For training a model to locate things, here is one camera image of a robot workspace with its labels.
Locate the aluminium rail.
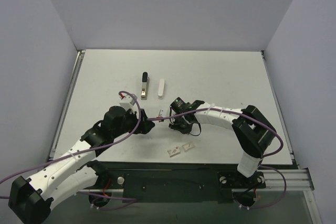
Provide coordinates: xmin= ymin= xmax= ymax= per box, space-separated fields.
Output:
xmin=261 ymin=168 xmax=314 ymax=191

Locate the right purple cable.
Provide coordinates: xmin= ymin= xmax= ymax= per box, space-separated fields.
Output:
xmin=148 ymin=107 xmax=287 ymax=210

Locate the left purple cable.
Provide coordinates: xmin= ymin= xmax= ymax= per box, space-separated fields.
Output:
xmin=0 ymin=90 xmax=144 ymax=198

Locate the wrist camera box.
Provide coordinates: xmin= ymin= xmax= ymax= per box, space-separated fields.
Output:
xmin=119 ymin=94 xmax=137 ymax=113
xmin=157 ymin=109 xmax=167 ymax=122

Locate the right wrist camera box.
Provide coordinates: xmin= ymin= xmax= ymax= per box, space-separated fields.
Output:
xmin=157 ymin=109 xmax=167 ymax=122

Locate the staple box tray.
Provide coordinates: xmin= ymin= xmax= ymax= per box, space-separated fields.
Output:
xmin=182 ymin=142 xmax=195 ymax=152

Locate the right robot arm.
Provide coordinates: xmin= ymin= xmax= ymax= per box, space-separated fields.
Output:
xmin=169 ymin=97 xmax=276 ymax=187

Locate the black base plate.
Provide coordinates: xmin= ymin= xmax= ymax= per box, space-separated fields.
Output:
xmin=91 ymin=162 xmax=266 ymax=203

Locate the purple cable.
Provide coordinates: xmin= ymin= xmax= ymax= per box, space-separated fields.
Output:
xmin=148 ymin=107 xmax=287 ymax=210
xmin=0 ymin=90 xmax=144 ymax=198

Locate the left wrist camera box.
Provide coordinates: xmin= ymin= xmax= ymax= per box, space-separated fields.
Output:
xmin=119 ymin=94 xmax=137 ymax=113

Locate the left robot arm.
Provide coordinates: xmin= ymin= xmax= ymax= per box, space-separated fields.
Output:
xmin=8 ymin=106 xmax=155 ymax=223

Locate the staple box with red dot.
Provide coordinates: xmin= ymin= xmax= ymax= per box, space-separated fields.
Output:
xmin=167 ymin=146 xmax=181 ymax=158

